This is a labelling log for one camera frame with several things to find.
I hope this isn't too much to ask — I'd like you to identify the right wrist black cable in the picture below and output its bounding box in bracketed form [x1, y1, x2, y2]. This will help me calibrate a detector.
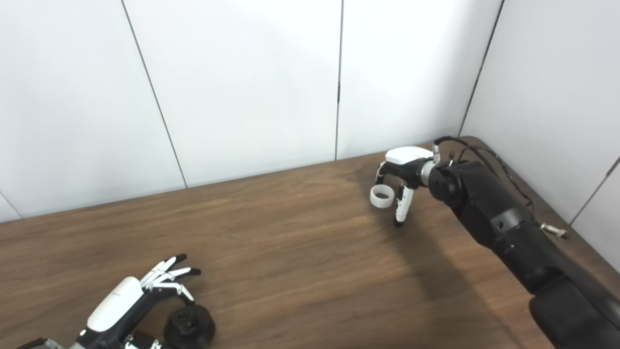
[433, 136, 570, 239]

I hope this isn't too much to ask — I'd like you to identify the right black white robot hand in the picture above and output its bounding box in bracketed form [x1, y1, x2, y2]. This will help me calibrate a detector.
[375, 146, 435, 228]

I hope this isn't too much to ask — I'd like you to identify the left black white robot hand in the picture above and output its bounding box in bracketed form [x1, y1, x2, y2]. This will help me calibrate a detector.
[73, 254, 202, 349]

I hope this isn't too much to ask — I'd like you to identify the white ring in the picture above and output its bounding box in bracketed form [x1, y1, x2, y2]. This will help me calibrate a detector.
[370, 184, 394, 209]

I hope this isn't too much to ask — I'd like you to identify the round black part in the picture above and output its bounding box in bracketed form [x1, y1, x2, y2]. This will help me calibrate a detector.
[163, 304, 216, 349]

